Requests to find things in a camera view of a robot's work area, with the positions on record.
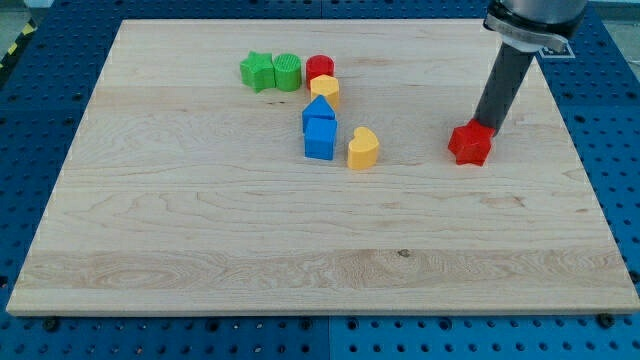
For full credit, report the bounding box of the black screw front right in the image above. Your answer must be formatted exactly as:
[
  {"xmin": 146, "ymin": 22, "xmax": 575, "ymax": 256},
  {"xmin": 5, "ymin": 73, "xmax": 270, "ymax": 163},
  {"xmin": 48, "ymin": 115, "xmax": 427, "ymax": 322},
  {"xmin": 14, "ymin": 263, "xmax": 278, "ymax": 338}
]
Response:
[{"xmin": 596, "ymin": 313, "xmax": 616, "ymax": 329}]

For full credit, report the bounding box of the black screw front left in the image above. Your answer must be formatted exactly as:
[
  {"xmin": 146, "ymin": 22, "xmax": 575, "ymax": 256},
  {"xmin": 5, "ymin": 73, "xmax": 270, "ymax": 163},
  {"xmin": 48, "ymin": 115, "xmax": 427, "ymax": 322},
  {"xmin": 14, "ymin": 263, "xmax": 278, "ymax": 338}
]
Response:
[{"xmin": 42, "ymin": 317, "xmax": 60, "ymax": 333}]

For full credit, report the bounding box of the green star block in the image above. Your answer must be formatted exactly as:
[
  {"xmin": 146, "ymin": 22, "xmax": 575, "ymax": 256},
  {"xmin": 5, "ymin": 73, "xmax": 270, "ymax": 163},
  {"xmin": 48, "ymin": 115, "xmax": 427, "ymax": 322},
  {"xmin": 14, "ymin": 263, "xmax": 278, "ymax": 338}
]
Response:
[{"xmin": 240, "ymin": 51, "xmax": 276, "ymax": 93}]

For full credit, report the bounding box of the robot arm silver flange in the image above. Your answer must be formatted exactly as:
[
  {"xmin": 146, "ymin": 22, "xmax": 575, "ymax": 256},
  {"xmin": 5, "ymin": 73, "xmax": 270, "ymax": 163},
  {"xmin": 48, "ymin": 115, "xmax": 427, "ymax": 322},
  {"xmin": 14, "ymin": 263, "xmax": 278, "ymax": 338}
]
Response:
[{"xmin": 483, "ymin": 0, "xmax": 587, "ymax": 53}]

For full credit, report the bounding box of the yellow heart block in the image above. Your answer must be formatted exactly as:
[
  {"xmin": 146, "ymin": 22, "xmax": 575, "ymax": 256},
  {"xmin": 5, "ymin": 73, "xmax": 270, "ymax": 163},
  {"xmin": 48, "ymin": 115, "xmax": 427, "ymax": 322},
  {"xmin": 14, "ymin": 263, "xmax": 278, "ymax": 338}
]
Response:
[{"xmin": 347, "ymin": 126, "xmax": 380, "ymax": 170}]

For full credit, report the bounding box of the green cylinder block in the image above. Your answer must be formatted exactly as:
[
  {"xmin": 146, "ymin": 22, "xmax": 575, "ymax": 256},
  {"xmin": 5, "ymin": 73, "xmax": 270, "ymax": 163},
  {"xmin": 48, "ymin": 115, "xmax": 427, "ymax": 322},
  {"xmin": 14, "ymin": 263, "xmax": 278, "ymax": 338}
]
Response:
[{"xmin": 273, "ymin": 53, "xmax": 301, "ymax": 92}]

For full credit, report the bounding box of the red star block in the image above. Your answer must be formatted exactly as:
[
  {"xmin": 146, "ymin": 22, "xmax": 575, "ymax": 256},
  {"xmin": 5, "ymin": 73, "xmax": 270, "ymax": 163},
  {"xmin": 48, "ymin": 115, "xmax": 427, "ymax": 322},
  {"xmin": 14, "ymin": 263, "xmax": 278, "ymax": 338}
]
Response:
[{"xmin": 448, "ymin": 118, "xmax": 495, "ymax": 166}]

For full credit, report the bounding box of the blue house-shaped block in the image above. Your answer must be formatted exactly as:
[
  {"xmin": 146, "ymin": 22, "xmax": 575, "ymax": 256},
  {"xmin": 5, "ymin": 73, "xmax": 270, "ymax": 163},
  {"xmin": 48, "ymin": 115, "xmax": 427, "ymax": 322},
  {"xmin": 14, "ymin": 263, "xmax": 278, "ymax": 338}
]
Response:
[{"xmin": 301, "ymin": 95, "xmax": 336, "ymax": 133}]

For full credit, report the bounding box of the red cylinder block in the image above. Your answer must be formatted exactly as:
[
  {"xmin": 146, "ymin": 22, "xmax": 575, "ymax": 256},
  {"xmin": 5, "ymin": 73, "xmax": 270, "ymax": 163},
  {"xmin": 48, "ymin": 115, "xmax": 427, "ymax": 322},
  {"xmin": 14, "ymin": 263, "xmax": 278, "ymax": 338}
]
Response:
[{"xmin": 305, "ymin": 54, "xmax": 335, "ymax": 88}]

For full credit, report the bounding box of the yellow hexagon block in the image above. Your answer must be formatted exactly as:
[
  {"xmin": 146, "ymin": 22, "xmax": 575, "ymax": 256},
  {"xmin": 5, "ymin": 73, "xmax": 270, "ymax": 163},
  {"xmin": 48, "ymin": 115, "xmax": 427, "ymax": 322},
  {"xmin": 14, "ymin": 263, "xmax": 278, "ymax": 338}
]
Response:
[{"xmin": 310, "ymin": 75, "xmax": 340, "ymax": 110}]

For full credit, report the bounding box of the light wooden board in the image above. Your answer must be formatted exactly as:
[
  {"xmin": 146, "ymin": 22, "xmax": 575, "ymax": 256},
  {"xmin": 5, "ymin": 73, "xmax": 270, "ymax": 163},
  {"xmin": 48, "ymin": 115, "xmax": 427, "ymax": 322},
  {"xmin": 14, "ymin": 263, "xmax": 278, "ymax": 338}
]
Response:
[{"xmin": 7, "ymin": 19, "xmax": 639, "ymax": 316}]

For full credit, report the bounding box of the black screw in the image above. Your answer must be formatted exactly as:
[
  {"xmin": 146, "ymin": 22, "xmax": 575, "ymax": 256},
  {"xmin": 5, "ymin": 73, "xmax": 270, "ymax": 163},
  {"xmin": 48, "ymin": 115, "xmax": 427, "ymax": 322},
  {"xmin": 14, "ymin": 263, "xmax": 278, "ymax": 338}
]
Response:
[
  {"xmin": 42, "ymin": 317, "xmax": 60, "ymax": 333},
  {"xmin": 596, "ymin": 313, "xmax": 616, "ymax": 329}
]

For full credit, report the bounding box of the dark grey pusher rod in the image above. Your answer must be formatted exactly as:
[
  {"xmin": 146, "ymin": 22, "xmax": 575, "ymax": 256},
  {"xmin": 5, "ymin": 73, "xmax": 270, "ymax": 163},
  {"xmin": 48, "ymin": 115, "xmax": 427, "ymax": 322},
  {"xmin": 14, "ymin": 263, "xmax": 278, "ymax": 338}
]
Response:
[{"xmin": 473, "ymin": 43, "xmax": 534, "ymax": 135}]

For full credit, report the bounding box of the blue cube block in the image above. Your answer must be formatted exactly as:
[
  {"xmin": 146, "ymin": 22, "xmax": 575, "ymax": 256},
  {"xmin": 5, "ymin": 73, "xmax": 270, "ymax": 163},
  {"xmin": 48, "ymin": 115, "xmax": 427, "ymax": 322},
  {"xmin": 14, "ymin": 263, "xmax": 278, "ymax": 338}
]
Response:
[{"xmin": 304, "ymin": 118, "xmax": 338, "ymax": 160}]

